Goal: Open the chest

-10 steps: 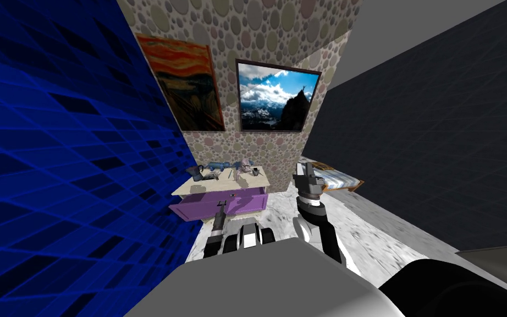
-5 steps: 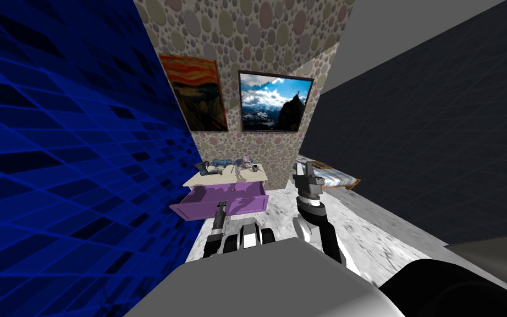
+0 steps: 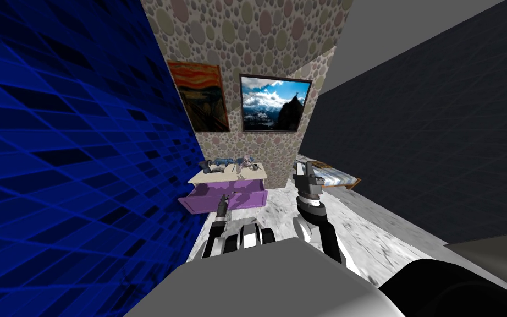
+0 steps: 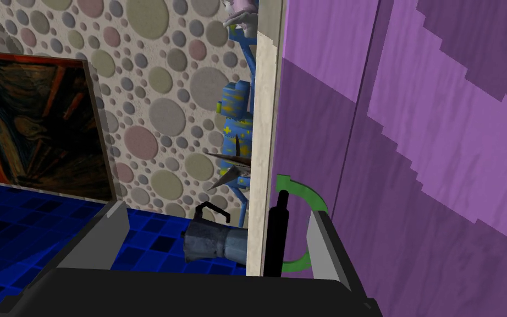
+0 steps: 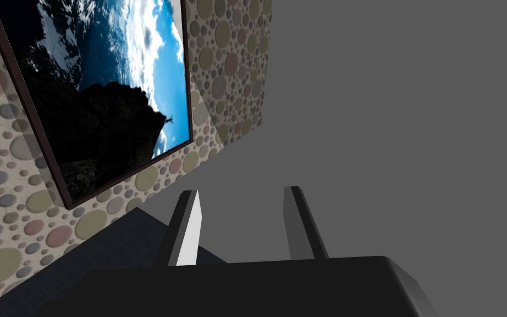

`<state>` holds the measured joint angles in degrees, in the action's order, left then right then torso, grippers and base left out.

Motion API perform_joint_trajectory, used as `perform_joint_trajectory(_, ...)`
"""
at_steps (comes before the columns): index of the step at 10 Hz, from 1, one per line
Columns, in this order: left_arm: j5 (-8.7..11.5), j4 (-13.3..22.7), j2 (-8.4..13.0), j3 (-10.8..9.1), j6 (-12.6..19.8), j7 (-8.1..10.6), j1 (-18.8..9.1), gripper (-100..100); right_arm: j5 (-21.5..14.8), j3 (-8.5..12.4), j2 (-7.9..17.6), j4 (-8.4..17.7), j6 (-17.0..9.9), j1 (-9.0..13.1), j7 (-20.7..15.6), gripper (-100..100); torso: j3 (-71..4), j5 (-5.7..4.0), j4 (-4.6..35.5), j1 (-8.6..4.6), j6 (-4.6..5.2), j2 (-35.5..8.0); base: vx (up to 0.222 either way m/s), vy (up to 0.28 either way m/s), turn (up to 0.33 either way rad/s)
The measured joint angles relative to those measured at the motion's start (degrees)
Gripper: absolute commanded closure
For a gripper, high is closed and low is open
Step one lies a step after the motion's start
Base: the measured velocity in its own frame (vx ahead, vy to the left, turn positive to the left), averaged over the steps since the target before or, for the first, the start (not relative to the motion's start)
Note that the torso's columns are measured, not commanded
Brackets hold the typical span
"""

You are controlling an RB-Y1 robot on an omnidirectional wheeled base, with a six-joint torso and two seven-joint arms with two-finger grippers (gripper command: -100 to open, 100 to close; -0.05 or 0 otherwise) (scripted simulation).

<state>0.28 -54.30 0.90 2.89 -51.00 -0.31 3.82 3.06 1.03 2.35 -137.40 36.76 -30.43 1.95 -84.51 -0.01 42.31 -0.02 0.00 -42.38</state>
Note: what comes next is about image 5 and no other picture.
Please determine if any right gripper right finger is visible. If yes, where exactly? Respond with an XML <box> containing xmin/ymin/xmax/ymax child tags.
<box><xmin>283</xmin><ymin>185</ymin><xmax>329</xmax><ymax>260</ymax></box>

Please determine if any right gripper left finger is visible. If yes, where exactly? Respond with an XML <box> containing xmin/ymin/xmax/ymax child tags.
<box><xmin>155</xmin><ymin>189</ymin><xmax>203</xmax><ymax>267</ymax></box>

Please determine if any dark framed mountain sky picture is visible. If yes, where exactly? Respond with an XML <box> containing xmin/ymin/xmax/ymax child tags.
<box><xmin>0</xmin><ymin>0</ymin><xmax>194</xmax><ymax>211</ymax></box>

